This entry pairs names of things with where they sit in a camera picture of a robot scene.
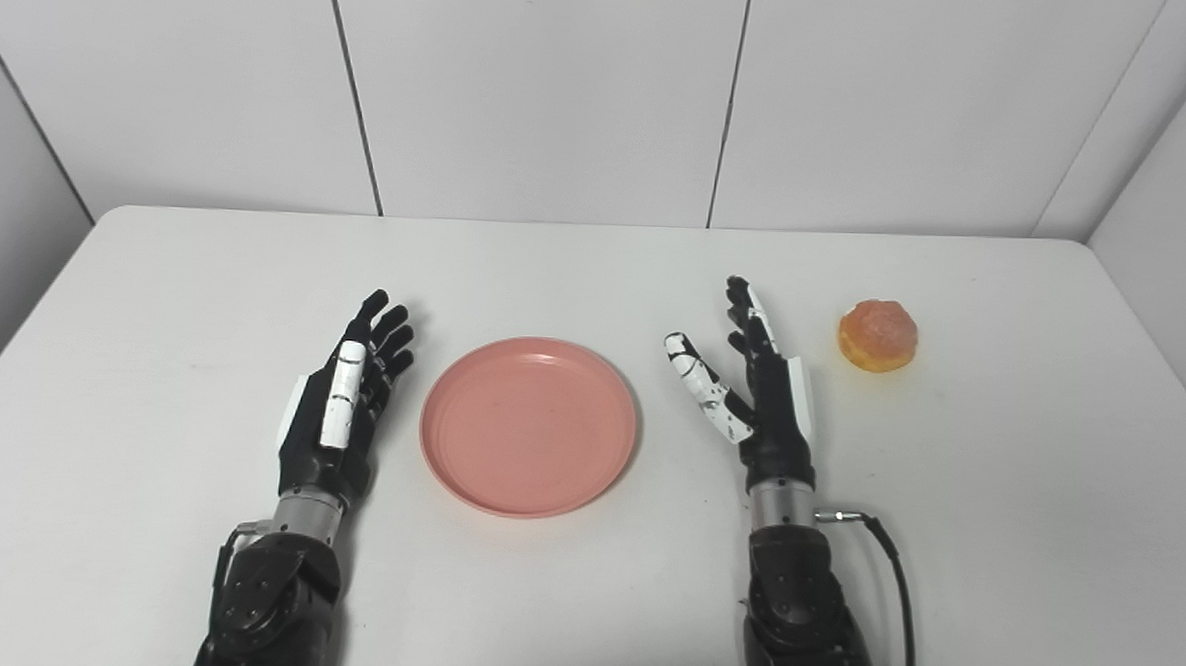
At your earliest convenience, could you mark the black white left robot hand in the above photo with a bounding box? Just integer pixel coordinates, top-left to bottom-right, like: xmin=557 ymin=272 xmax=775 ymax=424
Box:
xmin=275 ymin=286 xmax=419 ymax=511

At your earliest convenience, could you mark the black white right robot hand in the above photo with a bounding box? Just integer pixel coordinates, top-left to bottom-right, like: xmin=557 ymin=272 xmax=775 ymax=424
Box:
xmin=657 ymin=272 xmax=825 ymax=499

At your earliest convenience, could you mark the golden cream puff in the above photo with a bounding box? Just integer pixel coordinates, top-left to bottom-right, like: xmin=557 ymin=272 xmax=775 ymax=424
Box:
xmin=836 ymin=298 xmax=921 ymax=375

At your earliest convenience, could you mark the pink round plate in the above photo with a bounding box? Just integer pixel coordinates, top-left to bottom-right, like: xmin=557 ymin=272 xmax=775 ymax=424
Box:
xmin=416 ymin=332 xmax=643 ymax=524

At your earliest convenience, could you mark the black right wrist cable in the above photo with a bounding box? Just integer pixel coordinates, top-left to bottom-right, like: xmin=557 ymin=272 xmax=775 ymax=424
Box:
xmin=807 ymin=507 xmax=923 ymax=666

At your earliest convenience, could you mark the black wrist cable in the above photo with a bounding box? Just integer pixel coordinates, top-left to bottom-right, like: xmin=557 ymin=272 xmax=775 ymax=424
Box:
xmin=212 ymin=519 xmax=273 ymax=620
xmin=807 ymin=507 xmax=923 ymax=666

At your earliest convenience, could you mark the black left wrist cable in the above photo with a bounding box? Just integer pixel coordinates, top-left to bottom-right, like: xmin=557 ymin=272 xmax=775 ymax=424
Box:
xmin=212 ymin=519 xmax=273 ymax=620

